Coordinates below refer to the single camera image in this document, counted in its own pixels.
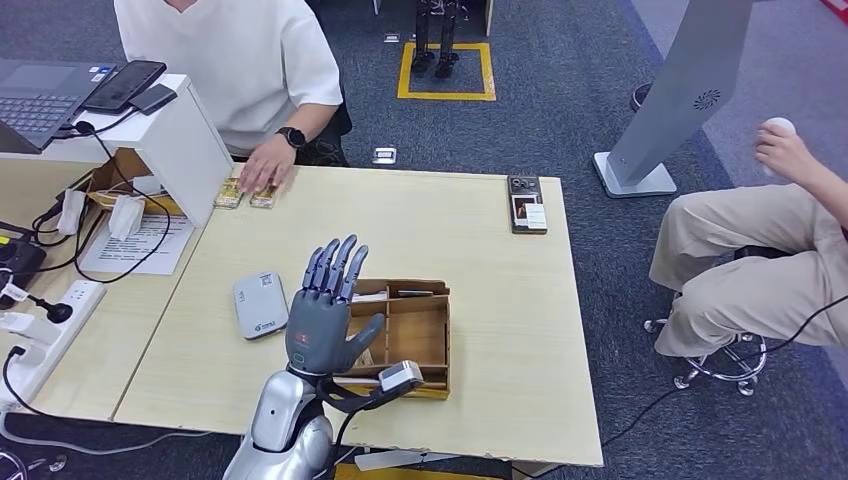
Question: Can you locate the white round controller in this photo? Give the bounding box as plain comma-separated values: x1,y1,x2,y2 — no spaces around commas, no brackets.
761,117,798,140

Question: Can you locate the black joystick device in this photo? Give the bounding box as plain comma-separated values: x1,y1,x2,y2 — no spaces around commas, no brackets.
0,231,49,309

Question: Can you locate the black laptop cable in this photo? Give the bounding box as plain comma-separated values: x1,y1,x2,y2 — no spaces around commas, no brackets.
56,109,175,285

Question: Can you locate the standing humanoid robot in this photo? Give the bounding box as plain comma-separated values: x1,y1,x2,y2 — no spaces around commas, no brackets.
409,0,460,79

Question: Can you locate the smartphone with photo case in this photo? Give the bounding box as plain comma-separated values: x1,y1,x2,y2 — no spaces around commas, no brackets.
507,175,550,236

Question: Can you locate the wooden organizer box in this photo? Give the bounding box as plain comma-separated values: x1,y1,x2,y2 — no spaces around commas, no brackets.
331,278,452,402

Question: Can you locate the white floor cable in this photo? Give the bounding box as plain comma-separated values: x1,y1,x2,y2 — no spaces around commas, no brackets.
0,410,213,458

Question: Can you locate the grey kiosk stand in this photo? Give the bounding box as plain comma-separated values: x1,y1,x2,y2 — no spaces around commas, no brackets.
591,0,757,200

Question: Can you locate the black power strip cable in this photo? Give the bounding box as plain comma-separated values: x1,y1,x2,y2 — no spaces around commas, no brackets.
0,345,115,425

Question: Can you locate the white power adapter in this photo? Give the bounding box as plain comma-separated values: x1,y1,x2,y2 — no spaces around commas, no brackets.
0,311,64,346

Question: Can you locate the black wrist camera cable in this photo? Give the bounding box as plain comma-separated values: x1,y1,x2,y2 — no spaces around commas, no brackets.
327,397,372,480

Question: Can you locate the small black power bank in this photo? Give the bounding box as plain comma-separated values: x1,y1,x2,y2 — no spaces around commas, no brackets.
129,83,179,117

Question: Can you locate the large black smartphone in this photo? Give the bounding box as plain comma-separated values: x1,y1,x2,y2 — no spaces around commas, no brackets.
82,60,168,115

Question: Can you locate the person's left hand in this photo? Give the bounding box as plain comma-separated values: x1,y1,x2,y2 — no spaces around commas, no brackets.
238,135,297,195

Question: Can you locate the white power strip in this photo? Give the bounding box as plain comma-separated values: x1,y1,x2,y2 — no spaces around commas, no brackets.
0,279,107,412

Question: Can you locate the person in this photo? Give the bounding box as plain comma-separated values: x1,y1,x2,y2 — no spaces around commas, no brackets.
647,117,848,359
112,0,344,195

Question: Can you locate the white desk riser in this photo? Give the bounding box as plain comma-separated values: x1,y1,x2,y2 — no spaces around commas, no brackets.
0,72,235,230

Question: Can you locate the chrome wheeled stool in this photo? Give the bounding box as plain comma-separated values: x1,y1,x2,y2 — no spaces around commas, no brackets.
642,316,768,397

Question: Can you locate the black wristwatch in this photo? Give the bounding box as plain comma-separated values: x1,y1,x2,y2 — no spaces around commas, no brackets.
276,125,309,150

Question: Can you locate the grey laptop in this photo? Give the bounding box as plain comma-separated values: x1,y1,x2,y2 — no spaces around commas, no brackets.
0,59,117,154

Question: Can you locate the printed paper sheet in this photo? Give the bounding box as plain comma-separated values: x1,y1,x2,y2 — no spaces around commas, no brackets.
79,213,197,276

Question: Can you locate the person's hand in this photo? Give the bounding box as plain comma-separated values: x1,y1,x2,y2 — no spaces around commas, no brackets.
755,122,823,187

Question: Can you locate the black power plug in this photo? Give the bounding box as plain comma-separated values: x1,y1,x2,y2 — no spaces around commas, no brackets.
26,294,75,325

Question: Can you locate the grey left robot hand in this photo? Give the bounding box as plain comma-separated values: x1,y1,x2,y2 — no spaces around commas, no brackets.
284,233,387,379

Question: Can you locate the open cardboard box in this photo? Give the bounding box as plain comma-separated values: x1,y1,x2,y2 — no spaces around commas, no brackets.
86,148,185,217

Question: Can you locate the white packet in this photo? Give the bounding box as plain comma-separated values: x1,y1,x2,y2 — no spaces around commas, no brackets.
58,190,89,236
109,195,147,241

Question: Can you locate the black floor cable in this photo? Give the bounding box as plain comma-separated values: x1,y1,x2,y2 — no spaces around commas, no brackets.
510,294,848,478

